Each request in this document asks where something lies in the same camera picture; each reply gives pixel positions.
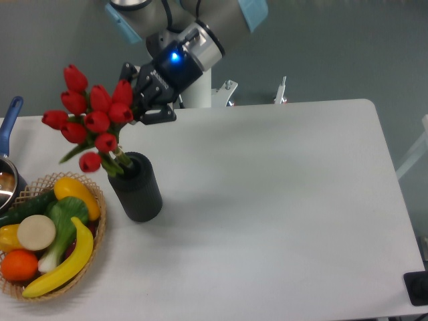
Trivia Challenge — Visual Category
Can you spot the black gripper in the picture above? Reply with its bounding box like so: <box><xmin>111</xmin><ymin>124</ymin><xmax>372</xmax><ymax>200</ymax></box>
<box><xmin>119</xmin><ymin>48</ymin><xmax>203</xmax><ymax>125</ymax></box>

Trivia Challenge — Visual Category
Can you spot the red tulip bouquet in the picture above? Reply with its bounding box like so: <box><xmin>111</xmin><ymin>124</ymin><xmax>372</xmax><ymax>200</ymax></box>
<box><xmin>41</xmin><ymin>64</ymin><xmax>134</xmax><ymax>177</ymax></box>

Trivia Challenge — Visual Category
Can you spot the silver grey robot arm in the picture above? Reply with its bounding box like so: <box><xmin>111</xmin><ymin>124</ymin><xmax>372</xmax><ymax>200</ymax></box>
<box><xmin>105</xmin><ymin>1</ymin><xmax>268</xmax><ymax>125</ymax></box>

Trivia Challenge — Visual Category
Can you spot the dark grey ribbed vase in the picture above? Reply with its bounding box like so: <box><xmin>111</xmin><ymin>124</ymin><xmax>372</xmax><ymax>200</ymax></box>
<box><xmin>108</xmin><ymin>152</ymin><xmax>163</xmax><ymax>222</ymax></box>

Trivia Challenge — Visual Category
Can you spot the table clamp screw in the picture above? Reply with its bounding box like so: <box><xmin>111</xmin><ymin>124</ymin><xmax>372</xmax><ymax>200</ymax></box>
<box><xmin>274</xmin><ymin>76</ymin><xmax>288</xmax><ymax>104</ymax></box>

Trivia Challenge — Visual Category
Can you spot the woven wicker basket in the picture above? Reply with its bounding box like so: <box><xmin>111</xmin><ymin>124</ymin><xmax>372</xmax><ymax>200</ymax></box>
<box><xmin>1</xmin><ymin>172</ymin><xmax>106</xmax><ymax>302</ymax></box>

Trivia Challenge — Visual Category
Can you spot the green bok choy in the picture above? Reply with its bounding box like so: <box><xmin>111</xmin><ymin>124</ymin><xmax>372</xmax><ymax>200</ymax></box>
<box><xmin>38</xmin><ymin>197</ymin><xmax>88</xmax><ymax>274</ymax></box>

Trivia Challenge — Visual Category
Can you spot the green cucumber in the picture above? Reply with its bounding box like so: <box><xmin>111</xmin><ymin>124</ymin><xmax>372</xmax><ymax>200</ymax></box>
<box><xmin>1</xmin><ymin>189</ymin><xmax>56</xmax><ymax>227</ymax></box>

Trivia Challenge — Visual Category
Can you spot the yellow banana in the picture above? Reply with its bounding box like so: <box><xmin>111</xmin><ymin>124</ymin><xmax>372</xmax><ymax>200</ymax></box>
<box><xmin>22</xmin><ymin>217</ymin><xmax>94</xmax><ymax>298</ymax></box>

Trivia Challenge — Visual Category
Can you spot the beige round radish slice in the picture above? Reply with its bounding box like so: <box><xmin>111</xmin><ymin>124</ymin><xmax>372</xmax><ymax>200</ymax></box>
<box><xmin>17</xmin><ymin>215</ymin><xmax>56</xmax><ymax>251</ymax></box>

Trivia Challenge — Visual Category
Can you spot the yellow bell pepper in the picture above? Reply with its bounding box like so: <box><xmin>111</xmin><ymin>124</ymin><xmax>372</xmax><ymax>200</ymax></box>
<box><xmin>0</xmin><ymin>224</ymin><xmax>24</xmax><ymax>253</ymax></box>

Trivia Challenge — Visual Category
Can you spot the orange fruit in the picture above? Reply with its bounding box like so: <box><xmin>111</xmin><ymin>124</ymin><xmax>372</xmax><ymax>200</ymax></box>
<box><xmin>1</xmin><ymin>249</ymin><xmax>38</xmax><ymax>282</ymax></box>

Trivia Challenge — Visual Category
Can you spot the black box at edge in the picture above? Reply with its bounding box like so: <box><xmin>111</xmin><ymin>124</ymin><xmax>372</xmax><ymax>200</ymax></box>
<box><xmin>403</xmin><ymin>271</ymin><xmax>427</xmax><ymax>306</ymax></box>

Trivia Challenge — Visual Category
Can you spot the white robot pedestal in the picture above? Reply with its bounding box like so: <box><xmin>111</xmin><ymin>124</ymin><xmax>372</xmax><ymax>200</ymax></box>
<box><xmin>181</xmin><ymin>69</ymin><xmax>211</xmax><ymax>109</ymax></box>

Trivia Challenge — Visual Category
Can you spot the white clamp bracket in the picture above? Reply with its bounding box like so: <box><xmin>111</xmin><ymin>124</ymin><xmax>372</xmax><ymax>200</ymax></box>
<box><xmin>211</xmin><ymin>80</ymin><xmax>238</xmax><ymax>107</ymax></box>

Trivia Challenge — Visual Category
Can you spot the blue handled pot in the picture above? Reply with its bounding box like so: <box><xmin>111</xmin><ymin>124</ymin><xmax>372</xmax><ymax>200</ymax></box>
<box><xmin>1</xmin><ymin>96</ymin><xmax>27</xmax><ymax>214</ymax></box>

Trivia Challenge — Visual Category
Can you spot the white frame bar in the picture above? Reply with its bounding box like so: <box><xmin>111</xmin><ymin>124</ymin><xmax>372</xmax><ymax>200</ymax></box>
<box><xmin>396</xmin><ymin>115</ymin><xmax>427</xmax><ymax>180</ymax></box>

